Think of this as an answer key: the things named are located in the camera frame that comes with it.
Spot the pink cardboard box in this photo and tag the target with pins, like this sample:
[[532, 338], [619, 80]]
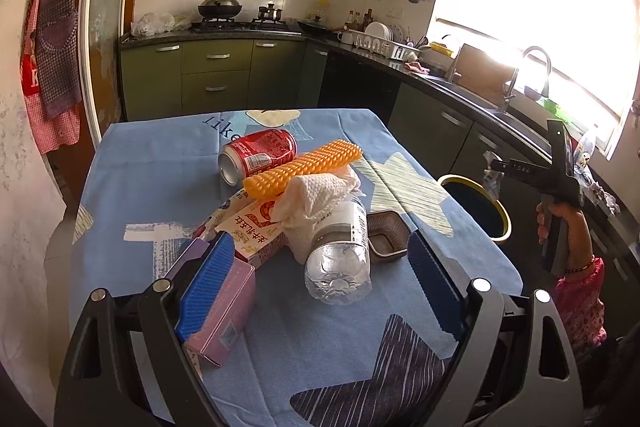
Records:
[[225, 309]]

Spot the black frying pan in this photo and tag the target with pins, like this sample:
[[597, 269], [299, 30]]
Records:
[[312, 26]]

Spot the person's right hand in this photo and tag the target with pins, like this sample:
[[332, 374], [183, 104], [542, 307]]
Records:
[[579, 237]]

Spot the orange bumpy foam wrap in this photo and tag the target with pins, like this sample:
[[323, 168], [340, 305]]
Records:
[[300, 167]]

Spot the red checked apron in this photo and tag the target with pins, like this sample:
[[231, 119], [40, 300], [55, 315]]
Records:
[[50, 132]]

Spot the person's right forearm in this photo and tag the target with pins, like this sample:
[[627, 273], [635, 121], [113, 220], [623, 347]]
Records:
[[582, 307]]

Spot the pink cloth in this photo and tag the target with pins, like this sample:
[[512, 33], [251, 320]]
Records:
[[417, 67]]

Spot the red soda can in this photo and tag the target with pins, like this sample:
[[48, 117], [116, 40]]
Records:
[[265, 149]]

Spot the black built-in appliance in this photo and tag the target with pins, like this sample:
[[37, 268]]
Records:
[[357, 82]]

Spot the white dish rack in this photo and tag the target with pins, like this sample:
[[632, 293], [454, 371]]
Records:
[[382, 39]]

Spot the glass sliding door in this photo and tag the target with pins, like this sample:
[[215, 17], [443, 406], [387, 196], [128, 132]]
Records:
[[107, 7]]

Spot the white paper towel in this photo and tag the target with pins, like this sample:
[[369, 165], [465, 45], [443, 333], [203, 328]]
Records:
[[315, 199]]

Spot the red white milk carton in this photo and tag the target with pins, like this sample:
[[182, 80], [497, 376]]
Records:
[[250, 227]]

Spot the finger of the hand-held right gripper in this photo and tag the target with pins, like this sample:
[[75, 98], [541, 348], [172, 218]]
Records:
[[520, 167]]

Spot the purple checked apron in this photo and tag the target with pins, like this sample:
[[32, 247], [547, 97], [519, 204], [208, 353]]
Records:
[[57, 32]]

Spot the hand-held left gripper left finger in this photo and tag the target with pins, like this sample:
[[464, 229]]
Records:
[[205, 289]]

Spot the blue patterned tablecloth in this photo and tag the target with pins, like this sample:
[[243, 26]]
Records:
[[150, 177]]

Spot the dark kitchen countertop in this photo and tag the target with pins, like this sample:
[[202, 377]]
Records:
[[380, 59]]

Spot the black wok with lid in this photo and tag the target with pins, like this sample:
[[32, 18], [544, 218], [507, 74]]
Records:
[[220, 7]]

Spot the clear plastic bottle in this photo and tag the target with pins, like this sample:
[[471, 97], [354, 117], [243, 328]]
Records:
[[337, 259]]

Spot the white wall socket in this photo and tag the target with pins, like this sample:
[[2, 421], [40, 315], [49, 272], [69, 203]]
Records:
[[395, 13]]

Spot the green base cabinets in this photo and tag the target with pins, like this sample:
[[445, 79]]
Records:
[[215, 77]]

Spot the dark sauce bottle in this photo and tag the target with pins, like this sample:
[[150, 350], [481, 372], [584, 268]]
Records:
[[370, 19]]

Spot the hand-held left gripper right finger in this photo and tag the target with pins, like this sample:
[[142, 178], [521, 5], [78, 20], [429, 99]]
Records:
[[435, 287]]

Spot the yellow sponge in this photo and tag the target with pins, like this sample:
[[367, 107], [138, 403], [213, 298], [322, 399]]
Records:
[[441, 49]]

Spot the small steel faucet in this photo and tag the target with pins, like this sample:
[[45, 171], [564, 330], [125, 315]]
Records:
[[454, 62]]

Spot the brown cutting board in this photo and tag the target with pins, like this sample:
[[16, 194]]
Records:
[[482, 67]]

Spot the black gas stove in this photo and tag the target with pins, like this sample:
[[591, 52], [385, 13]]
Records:
[[245, 26]]

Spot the crumpled plastic wrapper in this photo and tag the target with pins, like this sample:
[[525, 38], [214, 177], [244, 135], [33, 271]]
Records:
[[602, 197]]

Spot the tall curved steel faucet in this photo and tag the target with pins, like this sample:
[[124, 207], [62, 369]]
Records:
[[537, 57]]

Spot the yellow-rimmed dark trash bin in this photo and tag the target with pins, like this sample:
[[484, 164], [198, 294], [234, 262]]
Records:
[[475, 207]]

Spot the clear plastic bag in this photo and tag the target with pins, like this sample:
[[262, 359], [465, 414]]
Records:
[[155, 24]]

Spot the steel pot on stove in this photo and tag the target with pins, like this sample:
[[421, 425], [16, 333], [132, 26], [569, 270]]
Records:
[[270, 13]]

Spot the printed packet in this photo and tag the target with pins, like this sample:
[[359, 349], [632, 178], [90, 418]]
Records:
[[585, 157]]

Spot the small brown basket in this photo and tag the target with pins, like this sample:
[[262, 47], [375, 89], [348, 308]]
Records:
[[381, 253]]

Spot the steel sink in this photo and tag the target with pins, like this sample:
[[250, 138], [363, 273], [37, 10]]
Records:
[[460, 92]]

